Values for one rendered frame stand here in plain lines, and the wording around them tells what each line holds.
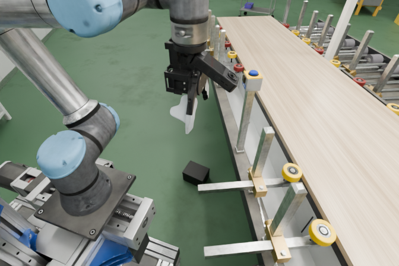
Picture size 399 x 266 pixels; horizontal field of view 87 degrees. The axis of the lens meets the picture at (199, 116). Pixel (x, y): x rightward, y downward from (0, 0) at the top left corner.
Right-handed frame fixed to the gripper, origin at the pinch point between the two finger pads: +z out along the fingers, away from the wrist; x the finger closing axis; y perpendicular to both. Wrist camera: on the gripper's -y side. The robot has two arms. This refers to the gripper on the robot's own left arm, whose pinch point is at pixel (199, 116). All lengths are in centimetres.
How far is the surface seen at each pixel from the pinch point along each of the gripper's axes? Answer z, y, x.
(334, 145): 42, -55, -46
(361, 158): 42, -65, -42
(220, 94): 62, 15, -103
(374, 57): 47, -110, -184
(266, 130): 19.0, -19.5, -21.2
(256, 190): 48, -21, -14
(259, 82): 11.9, -13.4, -43.9
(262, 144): 25.9, -19.4, -20.6
